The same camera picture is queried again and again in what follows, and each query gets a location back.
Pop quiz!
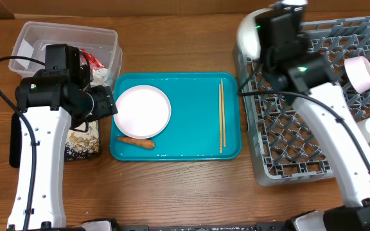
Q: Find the black tray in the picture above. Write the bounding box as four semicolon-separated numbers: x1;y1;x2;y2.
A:
9;114;101;168

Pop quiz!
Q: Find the left wooden chopstick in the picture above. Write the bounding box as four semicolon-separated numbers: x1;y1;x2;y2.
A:
218;84;223;153

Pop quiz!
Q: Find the pink bowl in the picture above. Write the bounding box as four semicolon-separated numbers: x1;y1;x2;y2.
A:
344;56;370;94

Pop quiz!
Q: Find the teal serving tray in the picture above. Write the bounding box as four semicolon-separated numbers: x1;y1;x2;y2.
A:
110;72;242;161

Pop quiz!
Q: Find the carrot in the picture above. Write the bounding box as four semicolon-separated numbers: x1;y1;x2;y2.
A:
116;137;155;150

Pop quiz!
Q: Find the pink plate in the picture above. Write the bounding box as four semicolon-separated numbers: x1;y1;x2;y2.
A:
114;85;172;139

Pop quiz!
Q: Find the grey dishwasher rack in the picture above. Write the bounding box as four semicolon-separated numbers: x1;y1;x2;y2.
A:
244;16;370;186

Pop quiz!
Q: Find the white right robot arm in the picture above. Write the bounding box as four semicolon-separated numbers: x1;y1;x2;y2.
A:
252;5;370;230

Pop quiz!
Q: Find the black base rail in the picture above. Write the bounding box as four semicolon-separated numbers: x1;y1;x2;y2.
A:
6;210;324;231

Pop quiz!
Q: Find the right wooden chopstick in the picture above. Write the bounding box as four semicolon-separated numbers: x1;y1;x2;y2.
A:
220;79;226;147

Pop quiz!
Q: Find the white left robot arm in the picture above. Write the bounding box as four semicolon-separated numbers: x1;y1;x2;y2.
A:
7;44;117;230

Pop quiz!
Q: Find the rice and peanuts food waste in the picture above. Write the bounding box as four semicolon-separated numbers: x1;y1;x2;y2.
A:
65;121;101;160

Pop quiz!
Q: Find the white tissue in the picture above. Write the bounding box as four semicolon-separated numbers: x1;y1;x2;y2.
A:
90;67;109;87

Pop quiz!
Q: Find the wooden chopstick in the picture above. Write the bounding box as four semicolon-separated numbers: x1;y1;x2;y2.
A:
218;84;223;153
220;79;226;147

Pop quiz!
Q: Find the red snack wrapper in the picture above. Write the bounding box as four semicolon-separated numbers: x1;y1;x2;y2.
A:
79;48;105;71

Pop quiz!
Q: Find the white bowl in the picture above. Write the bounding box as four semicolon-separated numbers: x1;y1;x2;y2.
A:
237;8;271;60

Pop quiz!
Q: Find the clear plastic waste bin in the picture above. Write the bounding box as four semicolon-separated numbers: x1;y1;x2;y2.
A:
12;21;123;87

